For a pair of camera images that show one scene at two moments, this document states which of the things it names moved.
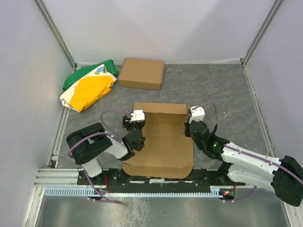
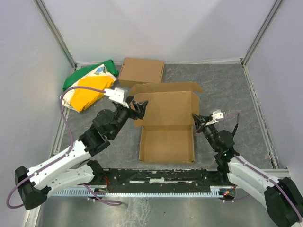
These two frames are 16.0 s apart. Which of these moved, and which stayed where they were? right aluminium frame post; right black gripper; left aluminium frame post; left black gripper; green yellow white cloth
Moved: right black gripper; left black gripper
Stayed: left aluminium frame post; green yellow white cloth; right aluminium frame post
